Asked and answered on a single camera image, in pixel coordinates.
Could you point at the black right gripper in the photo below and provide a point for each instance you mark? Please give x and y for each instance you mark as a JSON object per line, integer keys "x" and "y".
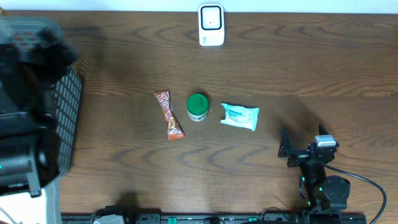
{"x": 299, "y": 155}

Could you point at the green lid jar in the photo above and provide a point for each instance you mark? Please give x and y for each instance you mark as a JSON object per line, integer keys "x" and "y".
{"x": 197, "y": 107}

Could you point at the orange candy bar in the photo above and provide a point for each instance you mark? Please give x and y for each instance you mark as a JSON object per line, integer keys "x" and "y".
{"x": 174, "y": 129}

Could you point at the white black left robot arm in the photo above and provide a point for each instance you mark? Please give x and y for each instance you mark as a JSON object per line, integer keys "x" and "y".
{"x": 29, "y": 141}

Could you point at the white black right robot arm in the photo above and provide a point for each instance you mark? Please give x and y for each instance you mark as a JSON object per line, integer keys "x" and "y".
{"x": 326, "y": 195}

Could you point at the white barcode scanner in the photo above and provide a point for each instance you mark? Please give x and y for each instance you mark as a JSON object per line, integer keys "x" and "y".
{"x": 211, "y": 29}

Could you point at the dark grey plastic basket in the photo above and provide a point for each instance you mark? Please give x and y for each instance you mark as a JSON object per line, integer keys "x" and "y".
{"x": 67, "y": 92}

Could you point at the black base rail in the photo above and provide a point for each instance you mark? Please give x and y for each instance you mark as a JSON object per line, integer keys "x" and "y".
{"x": 117, "y": 214}

